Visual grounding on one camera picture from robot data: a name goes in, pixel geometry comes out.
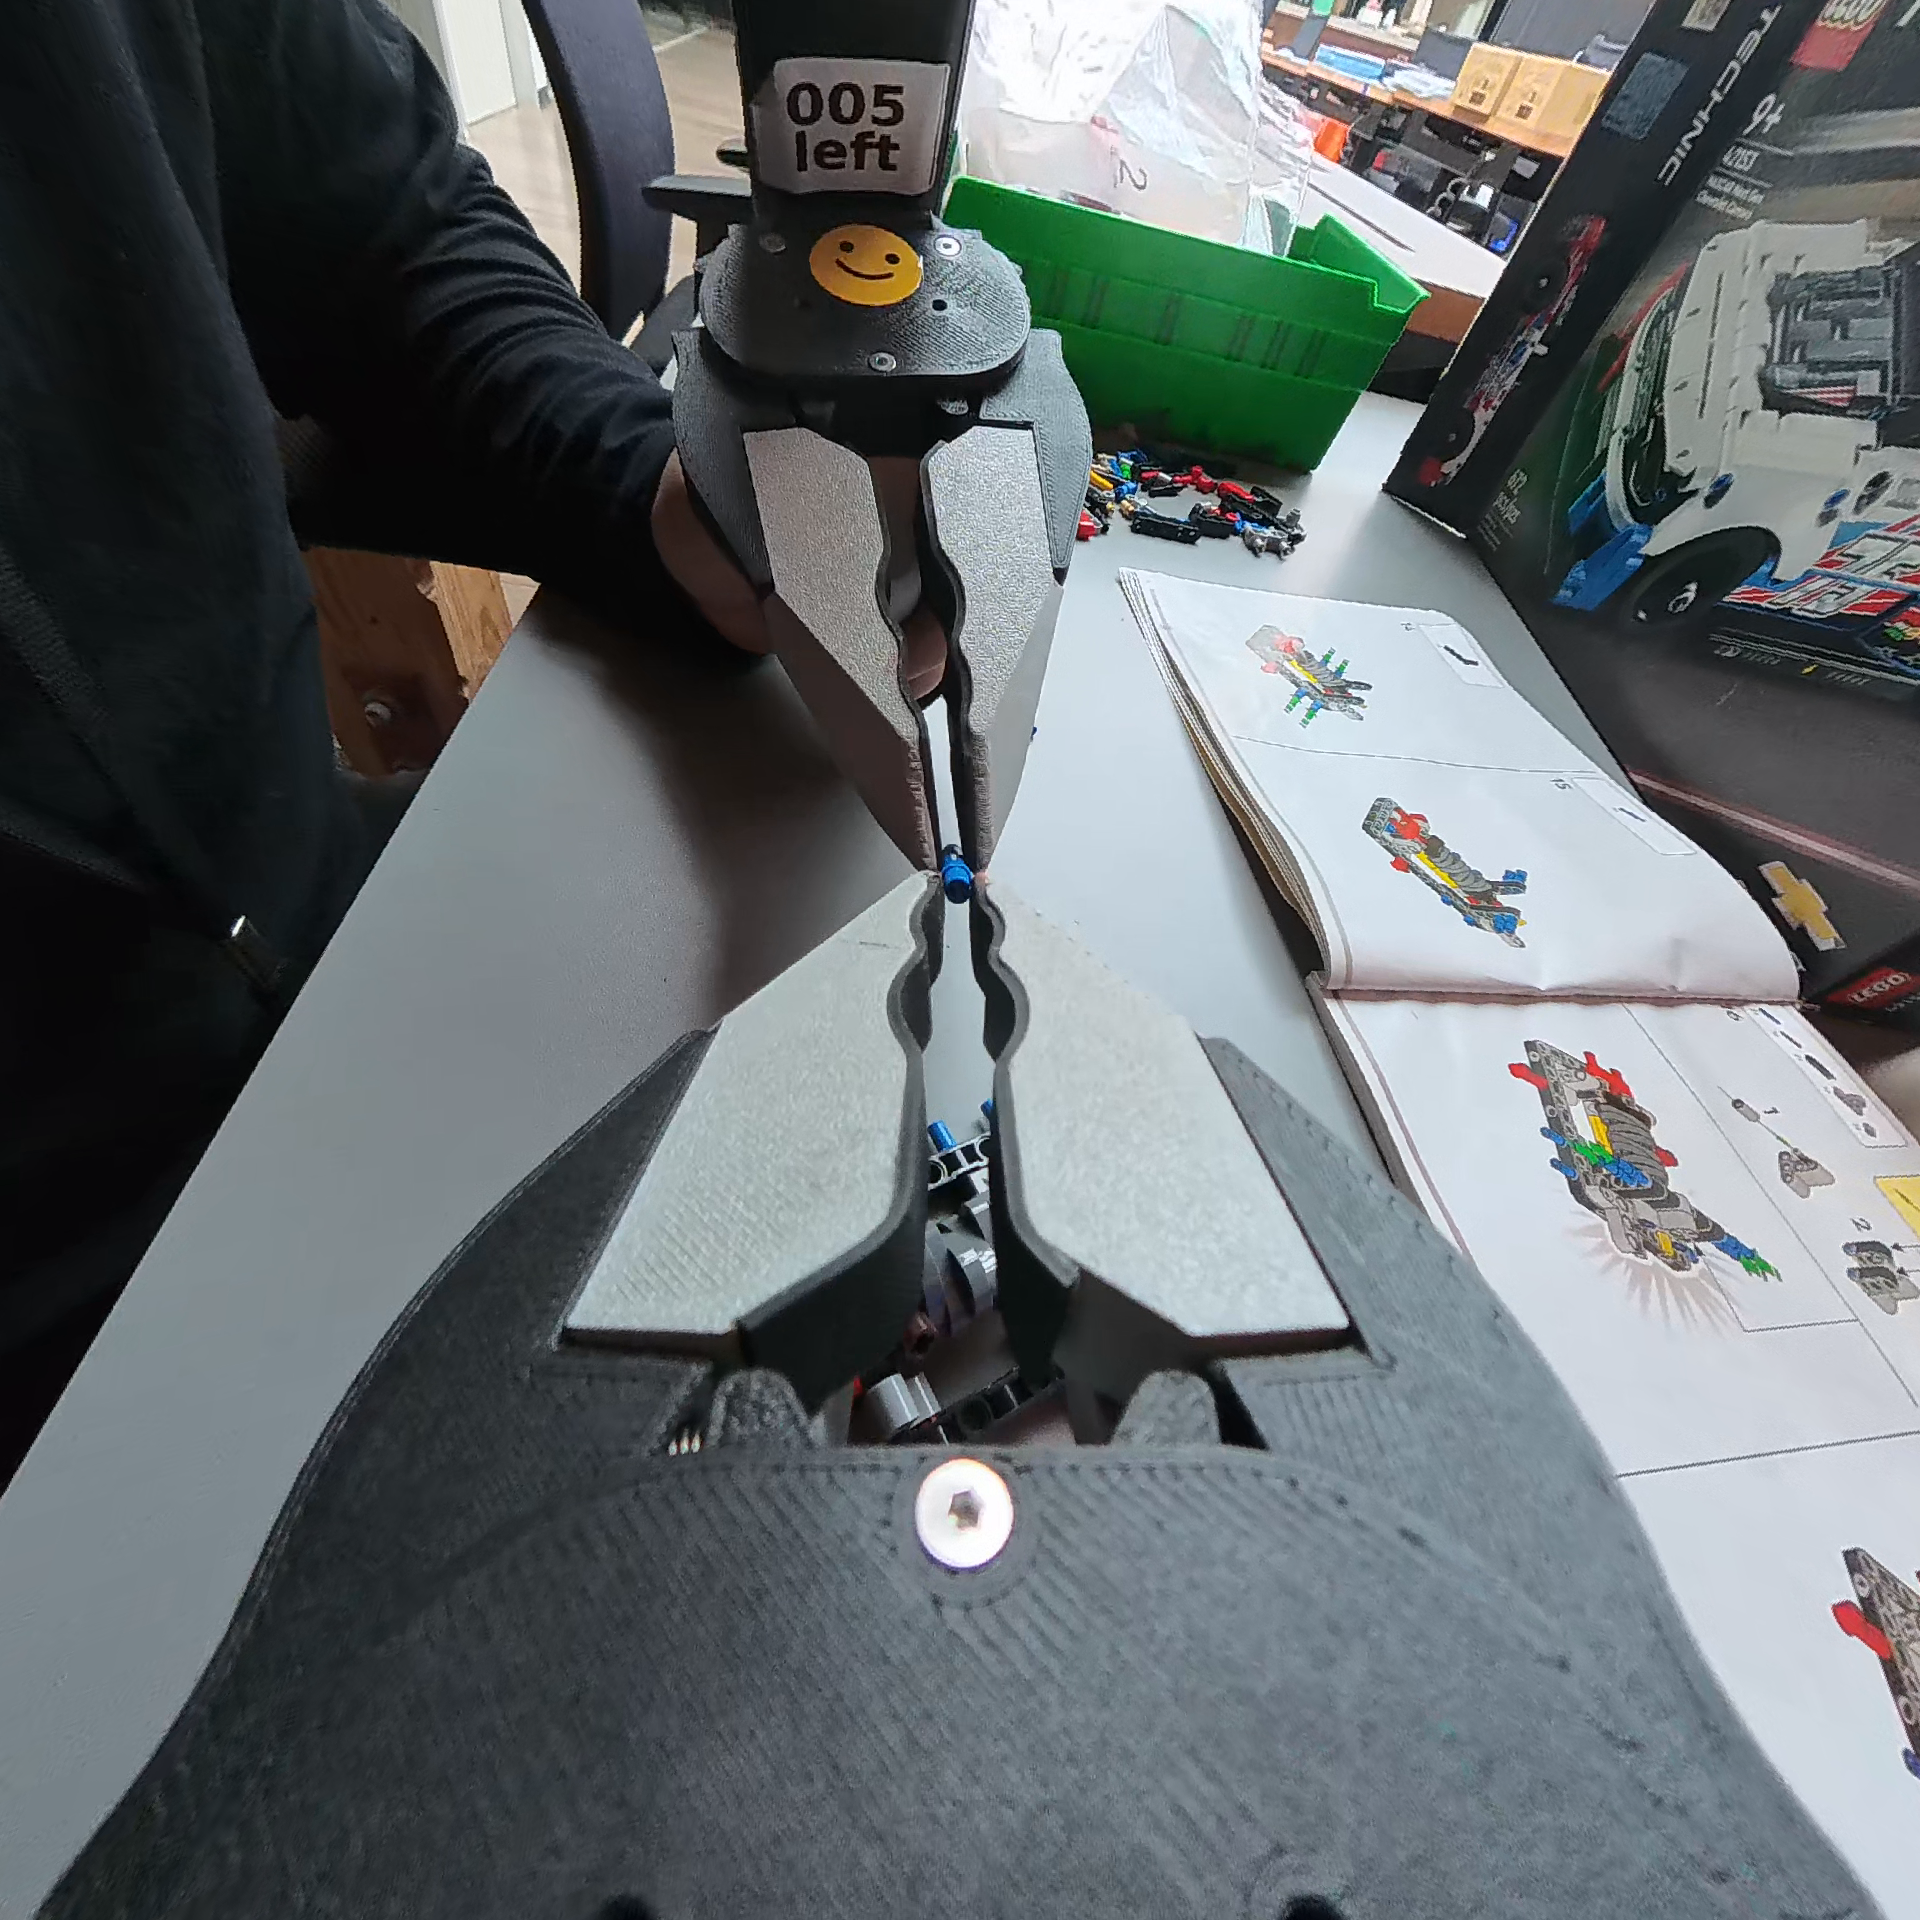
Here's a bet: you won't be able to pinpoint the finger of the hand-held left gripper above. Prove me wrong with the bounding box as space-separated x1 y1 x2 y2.
918 423 1070 872
743 423 946 875

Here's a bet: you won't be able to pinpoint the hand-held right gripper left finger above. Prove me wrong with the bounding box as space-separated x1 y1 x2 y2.
563 872 940 1414

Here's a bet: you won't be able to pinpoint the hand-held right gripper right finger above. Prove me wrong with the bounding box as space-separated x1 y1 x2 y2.
970 878 1359 1413

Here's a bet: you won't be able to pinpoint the black lego frame assembly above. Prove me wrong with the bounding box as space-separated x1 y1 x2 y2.
855 1102 1082 1448

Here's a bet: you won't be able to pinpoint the pile of loose lego parts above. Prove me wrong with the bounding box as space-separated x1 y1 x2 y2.
1076 448 1309 564

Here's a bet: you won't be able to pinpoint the lego instruction booklet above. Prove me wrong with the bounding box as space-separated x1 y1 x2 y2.
1118 567 1920 1920

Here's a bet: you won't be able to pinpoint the black lego set box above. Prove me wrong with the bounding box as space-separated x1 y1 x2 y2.
1380 0 1920 1029

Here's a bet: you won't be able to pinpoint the person's left hand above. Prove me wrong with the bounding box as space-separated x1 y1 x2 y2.
650 450 785 655

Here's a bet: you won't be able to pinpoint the black office chair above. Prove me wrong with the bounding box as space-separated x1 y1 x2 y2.
522 0 751 376

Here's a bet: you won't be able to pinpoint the green plastic bin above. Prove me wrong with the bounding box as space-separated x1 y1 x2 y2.
941 175 1431 472

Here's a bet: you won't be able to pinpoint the clear plastic bags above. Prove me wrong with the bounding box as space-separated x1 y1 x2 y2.
959 0 1308 248

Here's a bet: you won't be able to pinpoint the wooden post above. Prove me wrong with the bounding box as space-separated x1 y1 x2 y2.
306 547 539 781

